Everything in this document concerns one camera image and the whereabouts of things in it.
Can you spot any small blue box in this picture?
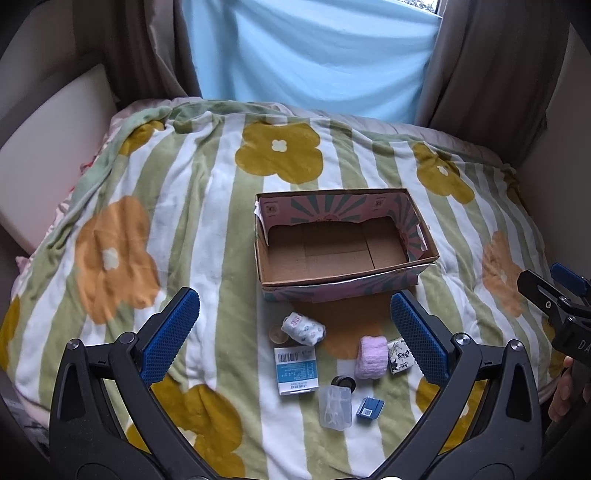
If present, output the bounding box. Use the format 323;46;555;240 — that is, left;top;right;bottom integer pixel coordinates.
356;397;385;421

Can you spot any pink fluffy towel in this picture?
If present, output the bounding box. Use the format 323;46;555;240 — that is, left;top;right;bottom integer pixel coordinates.
355;336;389;380

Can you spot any clear plastic case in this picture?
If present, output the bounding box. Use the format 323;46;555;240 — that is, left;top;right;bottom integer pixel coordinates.
318;385;353;432

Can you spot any blue white carton box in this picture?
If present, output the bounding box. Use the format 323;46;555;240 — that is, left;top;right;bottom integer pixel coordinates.
273;346;320;396

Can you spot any white patterned cloth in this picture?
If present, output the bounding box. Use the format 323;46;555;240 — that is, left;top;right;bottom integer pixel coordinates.
280;312;327;347

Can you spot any person's right hand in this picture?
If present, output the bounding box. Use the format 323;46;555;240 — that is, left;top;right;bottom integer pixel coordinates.
548;356;574;423

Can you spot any black white patterned box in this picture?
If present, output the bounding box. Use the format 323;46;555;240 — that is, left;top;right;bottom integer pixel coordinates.
388;337;416;375

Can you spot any black round lens cap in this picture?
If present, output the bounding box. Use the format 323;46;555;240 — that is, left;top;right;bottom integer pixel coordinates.
331;375;356;393

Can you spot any small wooden cylinder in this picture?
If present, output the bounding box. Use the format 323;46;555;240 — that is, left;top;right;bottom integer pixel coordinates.
269;325;290;346

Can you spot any brown curtain right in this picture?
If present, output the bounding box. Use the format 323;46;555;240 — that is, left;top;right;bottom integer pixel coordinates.
415;0;569;166

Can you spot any brown curtain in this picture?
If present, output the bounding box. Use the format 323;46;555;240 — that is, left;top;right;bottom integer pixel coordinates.
72;0;201;106
415;0;569;166

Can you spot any pink cardboard box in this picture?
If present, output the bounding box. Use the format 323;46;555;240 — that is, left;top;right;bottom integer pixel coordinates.
253;188;439;303

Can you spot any light blue sheet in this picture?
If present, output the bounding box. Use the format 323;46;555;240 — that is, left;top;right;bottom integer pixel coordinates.
181;1;442;123

